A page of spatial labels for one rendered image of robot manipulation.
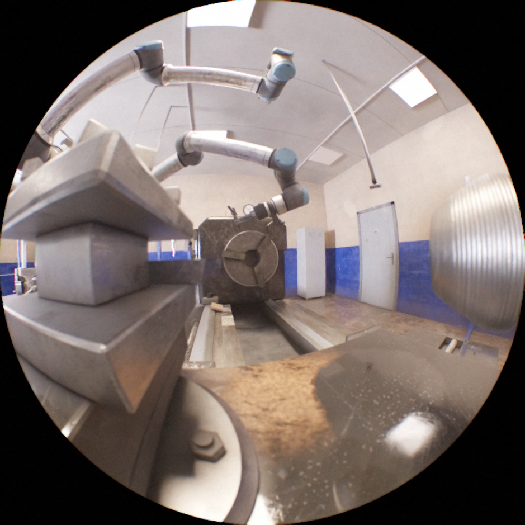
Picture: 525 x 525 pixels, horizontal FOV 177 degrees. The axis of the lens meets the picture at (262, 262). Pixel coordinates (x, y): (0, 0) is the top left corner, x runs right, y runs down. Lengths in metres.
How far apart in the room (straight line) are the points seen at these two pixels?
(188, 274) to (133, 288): 0.06
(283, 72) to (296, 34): 1.65
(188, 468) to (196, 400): 0.08
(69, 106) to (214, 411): 0.91
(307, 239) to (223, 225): 3.47
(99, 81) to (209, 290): 1.14
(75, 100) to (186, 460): 0.91
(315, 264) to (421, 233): 2.66
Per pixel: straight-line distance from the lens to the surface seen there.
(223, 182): 4.70
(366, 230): 4.10
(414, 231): 3.46
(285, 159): 0.68
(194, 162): 1.07
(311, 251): 4.31
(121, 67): 0.88
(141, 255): 0.17
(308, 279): 4.30
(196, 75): 0.90
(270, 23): 2.36
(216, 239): 0.95
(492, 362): 0.51
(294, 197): 0.76
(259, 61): 2.52
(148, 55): 0.91
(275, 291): 1.01
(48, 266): 0.15
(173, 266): 0.18
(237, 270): 0.74
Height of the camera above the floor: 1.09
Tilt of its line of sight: 1 degrees down
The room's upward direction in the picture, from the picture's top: 2 degrees counter-clockwise
